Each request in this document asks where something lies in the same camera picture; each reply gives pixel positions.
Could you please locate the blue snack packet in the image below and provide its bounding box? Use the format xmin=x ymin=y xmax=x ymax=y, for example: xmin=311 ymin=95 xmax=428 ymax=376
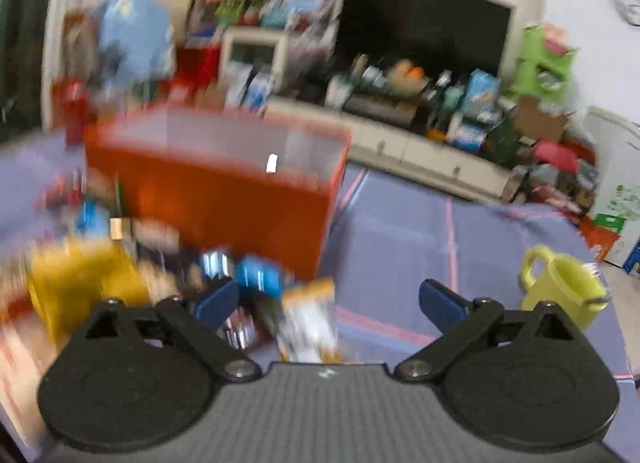
xmin=235 ymin=255 xmax=285 ymax=299

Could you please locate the yellow snack bag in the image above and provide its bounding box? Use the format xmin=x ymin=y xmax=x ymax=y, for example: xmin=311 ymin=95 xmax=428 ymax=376
xmin=27 ymin=238 xmax=151 ymax=345

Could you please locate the silver grey snack bag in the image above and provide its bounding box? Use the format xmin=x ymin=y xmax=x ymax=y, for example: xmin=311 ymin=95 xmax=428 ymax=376
xmin=274 ymin=278 xmax=342 ymax=365

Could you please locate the blue plaid tablecloth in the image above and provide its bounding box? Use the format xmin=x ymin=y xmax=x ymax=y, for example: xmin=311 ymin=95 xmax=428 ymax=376
xmin=0 ymin=127 xmax=639 ymax=463

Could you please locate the yellow green mug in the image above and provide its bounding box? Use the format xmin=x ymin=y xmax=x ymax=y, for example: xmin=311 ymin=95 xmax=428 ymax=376
xmin=520 ymin=245 xmax=610 ymax=331

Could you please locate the orange storage box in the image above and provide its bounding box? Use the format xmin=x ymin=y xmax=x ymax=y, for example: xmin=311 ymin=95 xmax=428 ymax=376
xmin=85 ymin=104 xmax=350 ymax=280

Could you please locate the white tv cabinet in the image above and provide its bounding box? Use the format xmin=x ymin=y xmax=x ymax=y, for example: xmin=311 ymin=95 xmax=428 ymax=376
xmin=265 ymin=97 xmax=510 ymax=203

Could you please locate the fruit bowl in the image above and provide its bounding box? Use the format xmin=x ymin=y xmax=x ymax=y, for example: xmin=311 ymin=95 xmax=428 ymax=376
xmin=386 ymin=59 xmax=430 ymax=96

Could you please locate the red soda can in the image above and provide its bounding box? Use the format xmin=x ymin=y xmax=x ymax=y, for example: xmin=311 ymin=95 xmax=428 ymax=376
xmin=51 ymin=78 xmax=96 ymax=148

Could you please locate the green plastic shelf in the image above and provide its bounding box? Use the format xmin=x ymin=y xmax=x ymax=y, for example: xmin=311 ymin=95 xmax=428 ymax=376
xmin=509 ymin=25 xmax=578 ymax=105

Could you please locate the white small cabinet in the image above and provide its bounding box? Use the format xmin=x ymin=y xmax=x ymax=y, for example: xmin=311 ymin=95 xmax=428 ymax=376
xmin=219 ymin=26 xmax=288 ymax=89

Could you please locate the blue fish shaped cover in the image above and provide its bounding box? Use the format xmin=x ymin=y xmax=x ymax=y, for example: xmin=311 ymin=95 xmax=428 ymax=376
xmin=94 ymin=0 xmax=176 ymax=90

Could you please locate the black television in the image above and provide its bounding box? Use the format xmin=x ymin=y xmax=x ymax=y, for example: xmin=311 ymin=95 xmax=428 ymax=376
xmin=334 ymin=0 xmax=511 ymax=77

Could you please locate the wall clock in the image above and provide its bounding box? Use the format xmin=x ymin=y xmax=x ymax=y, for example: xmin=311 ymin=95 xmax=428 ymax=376
xmin=613 ymin=0 xmax=640 ymax=27

